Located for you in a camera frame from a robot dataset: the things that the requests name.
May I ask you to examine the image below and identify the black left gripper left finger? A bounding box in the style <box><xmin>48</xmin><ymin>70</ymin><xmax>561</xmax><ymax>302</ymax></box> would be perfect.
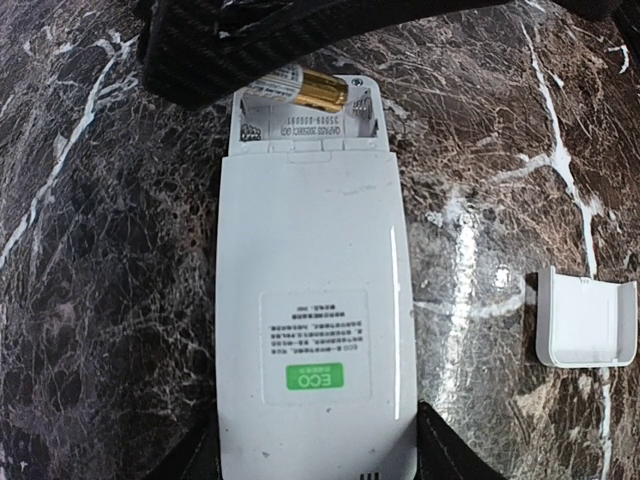
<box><xmin>168</xmin><ymin>424</ymin><xmax>220</xmax><ymax>480</ymax></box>

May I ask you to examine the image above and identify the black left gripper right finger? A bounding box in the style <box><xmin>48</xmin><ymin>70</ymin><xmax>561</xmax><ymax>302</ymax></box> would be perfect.
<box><xmin>416</xmin><ymin>401</ymin><xmax>505</xmax><ymax>480</ymax></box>

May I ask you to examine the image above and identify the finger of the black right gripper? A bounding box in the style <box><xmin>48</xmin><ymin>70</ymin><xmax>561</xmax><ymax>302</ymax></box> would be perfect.
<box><xmin>137</xmin><ymin>0</ymin><xmax>531</xmax><ymax>111</ymax></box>

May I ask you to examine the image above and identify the gold battery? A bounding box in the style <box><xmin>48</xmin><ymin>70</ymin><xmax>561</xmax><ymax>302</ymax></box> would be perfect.
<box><xmin>243</xmin><ymin>64</ymin><xmax>348</xmax><ymax>113</ymax></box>

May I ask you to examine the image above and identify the white remote control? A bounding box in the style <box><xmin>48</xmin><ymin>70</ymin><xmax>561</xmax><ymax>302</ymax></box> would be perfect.
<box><xmin>214</xmin><ymin>75</ymin><xmax>418</xmax><ymax>479</ymax></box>

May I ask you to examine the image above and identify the white battery cover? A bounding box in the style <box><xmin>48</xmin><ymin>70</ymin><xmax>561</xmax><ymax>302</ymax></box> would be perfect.
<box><xmin>535</xmin><ymin>266</ymin><xmax>639</xmax><ymax>369</ymax></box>

